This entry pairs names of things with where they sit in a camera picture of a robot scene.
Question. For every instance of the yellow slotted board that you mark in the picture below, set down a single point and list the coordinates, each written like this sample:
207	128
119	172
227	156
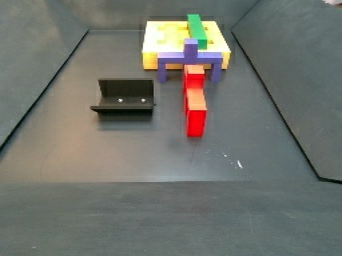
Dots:
165	37

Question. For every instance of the long green block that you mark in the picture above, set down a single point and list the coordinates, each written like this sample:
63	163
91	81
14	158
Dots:
197	30

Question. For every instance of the red stepped block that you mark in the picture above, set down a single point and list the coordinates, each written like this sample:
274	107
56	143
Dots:
195	106

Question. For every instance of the purple cross-shaped block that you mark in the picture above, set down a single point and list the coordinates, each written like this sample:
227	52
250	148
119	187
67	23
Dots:
190	56

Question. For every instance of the black angled bracket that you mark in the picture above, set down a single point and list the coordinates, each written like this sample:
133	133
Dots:
126	95

